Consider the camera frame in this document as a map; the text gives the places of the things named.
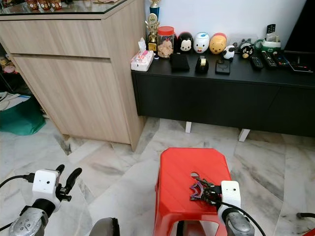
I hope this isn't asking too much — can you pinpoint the red plastic stool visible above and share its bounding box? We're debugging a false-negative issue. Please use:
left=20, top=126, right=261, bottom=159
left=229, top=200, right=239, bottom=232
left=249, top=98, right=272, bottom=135
left=153, top=147, right=233, bottom=236

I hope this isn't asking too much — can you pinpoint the grey robot leg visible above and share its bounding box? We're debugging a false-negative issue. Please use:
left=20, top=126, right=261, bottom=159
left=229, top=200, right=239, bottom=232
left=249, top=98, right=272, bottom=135
left=89, top=217, right=121, bottom=236

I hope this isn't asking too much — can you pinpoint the green bag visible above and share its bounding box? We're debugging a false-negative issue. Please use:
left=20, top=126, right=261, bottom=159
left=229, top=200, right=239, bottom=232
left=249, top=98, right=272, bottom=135
left=0, top=93, right=46, bottom=136

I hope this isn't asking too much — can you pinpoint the light wooden cabinet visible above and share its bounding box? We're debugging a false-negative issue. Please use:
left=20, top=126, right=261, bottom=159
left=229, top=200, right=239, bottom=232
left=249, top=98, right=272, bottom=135
left=0, top=0, right=151, bottom=152

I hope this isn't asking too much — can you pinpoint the black tv console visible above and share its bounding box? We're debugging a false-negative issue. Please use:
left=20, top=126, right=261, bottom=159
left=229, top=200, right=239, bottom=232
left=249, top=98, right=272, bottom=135
left=131, top=48, right=315, bottom=143

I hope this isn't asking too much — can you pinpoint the pink plush toy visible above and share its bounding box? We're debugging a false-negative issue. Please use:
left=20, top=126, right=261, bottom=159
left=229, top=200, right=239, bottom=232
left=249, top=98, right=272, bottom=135
left=1, top=56, right=17, bottom=75

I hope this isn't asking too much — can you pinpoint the black tape dispenser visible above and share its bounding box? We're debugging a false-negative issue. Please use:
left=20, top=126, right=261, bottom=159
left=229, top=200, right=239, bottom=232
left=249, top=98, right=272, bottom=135
left=195, top=55, right=210, bottom=75

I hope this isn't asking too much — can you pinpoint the black wallet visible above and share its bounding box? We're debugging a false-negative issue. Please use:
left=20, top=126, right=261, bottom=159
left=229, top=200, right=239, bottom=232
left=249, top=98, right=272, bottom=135
left=170, top=53, right=191, bottom=73

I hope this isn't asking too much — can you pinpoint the pink tissue pack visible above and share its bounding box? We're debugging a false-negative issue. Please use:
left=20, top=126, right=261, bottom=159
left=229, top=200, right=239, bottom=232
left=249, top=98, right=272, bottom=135
left=131, top=38, right=155, bottom=72

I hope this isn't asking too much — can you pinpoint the yellow bear plush toy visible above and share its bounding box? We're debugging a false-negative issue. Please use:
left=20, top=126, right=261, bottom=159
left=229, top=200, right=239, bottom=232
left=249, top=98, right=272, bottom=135
left=209, top=32, right=228, bottom=55

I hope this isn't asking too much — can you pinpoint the small black bear toy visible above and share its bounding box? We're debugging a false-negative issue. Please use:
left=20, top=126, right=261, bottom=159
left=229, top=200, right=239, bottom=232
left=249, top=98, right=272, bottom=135
left=237, top=39, right=255, bottom=59

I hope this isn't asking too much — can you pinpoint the white duck plush toy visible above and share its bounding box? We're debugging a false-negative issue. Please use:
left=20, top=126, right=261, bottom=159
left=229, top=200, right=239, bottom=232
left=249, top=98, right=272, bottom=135
left=193, top=32, right=211, bottom=54

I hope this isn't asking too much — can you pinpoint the black mouse plush toy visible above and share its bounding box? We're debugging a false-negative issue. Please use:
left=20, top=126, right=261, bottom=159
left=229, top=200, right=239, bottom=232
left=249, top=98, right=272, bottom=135
left=176, top=31, right=194, bottom=54

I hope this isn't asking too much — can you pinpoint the red lid cookie jar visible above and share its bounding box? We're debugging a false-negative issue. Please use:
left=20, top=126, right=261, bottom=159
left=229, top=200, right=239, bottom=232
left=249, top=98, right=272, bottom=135
left=157, top=26, right=176, bottom=59

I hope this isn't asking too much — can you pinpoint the green desk holder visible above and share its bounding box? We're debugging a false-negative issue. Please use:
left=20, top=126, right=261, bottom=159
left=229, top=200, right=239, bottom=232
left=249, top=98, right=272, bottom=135
left=255, top=38, right=282, bottom=54

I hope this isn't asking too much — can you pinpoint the black set-top box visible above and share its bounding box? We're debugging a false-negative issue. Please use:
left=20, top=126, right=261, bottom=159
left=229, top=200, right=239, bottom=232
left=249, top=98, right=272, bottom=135
left=288, top=55, right=315, bottom=74

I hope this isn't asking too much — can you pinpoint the gold trophy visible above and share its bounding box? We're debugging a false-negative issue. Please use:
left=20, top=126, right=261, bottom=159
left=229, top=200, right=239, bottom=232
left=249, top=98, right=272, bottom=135
left=145, top=13, right=161, bottom=52

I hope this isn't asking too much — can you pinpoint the upright black remote control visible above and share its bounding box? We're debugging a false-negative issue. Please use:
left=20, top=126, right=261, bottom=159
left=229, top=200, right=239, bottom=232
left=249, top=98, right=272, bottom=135
left=266, top=24, right=277, bottom=42

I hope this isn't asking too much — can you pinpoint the blue trophy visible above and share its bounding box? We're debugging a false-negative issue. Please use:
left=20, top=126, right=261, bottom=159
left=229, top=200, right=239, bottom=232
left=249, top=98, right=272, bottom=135
left=149, top=0, right=163, bottom=15

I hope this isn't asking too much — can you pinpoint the black television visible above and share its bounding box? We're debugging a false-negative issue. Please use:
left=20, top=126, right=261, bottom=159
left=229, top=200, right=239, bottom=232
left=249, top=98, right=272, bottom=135
left=282, top=0, right=315, bottom=54

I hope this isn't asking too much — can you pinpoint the key bunch with purple keychain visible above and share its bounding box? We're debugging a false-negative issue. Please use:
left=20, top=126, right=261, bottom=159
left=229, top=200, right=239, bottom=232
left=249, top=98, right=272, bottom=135
left=189, top=172, right=213, bottom=201

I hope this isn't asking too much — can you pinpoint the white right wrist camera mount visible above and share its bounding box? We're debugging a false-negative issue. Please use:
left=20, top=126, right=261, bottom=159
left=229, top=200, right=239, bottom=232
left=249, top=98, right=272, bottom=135
left=219, top=180, right=242, bottom=211

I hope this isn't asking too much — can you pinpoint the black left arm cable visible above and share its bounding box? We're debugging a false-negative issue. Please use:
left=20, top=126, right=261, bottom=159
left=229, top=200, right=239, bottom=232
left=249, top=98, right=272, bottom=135
left=0, top=173, right=36, bottom=232

